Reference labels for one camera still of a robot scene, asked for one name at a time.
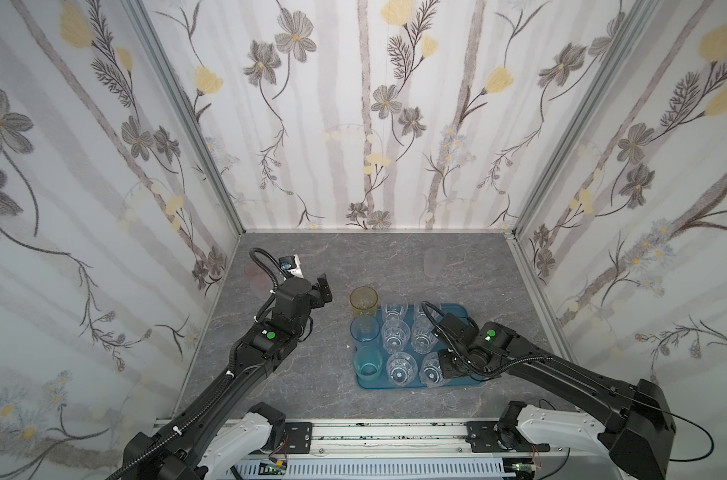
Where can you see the white frosted glass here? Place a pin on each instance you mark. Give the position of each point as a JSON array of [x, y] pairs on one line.
[[431, 374], [434, 261]]

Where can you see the teal plastic tray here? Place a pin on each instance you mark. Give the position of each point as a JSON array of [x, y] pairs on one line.
[[381, 383]]

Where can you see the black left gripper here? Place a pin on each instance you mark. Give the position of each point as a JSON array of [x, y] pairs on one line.
[[318, 290]]

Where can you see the clear faceted glass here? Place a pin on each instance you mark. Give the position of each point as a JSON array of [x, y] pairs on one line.
[[401, 369], [394, 310], [423, 339], [396, 335], [418, 311]]

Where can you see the blue frosted glass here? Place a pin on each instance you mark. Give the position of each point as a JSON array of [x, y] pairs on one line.
[[364, 331]]

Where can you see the pink transparent glass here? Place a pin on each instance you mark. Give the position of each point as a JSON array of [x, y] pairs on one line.
[[259, 282]]

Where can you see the green frosted glass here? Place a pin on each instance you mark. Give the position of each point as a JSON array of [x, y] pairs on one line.
[[368, 363]]

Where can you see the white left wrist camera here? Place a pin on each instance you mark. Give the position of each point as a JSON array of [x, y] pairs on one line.
[[290, 266]]

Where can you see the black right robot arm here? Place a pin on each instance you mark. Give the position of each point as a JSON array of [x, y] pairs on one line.
[[630, 424]]

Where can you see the white slotted cable duct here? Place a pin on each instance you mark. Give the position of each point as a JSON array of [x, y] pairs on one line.
[[363, 468]]

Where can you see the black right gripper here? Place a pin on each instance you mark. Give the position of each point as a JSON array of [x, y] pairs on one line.
[[449, 365]]

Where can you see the yellow transparent glass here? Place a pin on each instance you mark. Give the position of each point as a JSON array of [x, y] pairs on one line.
[[363, 301]]

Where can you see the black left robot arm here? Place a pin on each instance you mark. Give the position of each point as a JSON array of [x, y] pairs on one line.
[[197, 443]]

